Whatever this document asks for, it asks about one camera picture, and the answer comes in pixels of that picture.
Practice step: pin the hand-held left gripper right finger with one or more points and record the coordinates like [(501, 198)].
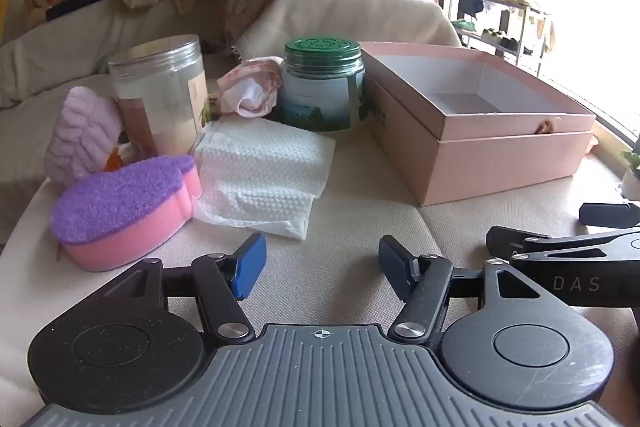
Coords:
[(392, 259)]

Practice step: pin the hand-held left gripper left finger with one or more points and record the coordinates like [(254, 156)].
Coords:
[(250, 264)]

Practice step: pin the small orange toy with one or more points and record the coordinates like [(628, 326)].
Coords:
[(112, 162)]

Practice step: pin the pink cardboard box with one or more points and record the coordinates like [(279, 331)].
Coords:
[(490, 167)]

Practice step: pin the small pink floral cloth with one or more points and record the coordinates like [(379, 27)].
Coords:
[(255, 82)]

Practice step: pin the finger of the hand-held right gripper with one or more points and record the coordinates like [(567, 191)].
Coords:
[(505, 241), (607, 214)]

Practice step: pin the cream sofa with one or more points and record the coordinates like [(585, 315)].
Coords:
[(60, 52)]

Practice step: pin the green lid jar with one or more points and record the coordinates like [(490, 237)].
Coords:
[(320, 97)]

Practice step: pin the purple and pink sponge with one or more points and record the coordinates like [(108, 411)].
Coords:
[(115, 202)]

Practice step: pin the cream armrest cover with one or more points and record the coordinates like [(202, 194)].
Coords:
[(350, 17)]

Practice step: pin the white paper towel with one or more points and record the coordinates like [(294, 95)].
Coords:
[(260, 167)]

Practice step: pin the beige plush toy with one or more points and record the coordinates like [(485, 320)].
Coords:
[(32, 2)]

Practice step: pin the clear plastic jar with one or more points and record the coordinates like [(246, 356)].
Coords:
[(160, 97)]

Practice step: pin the metal shoe rack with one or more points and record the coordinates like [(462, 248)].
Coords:
[(500, 37)]

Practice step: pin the small potted plant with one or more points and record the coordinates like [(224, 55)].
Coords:
[(631, 172)]

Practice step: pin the lavender fluffy cloth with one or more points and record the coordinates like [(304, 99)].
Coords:
[(85, 132)]

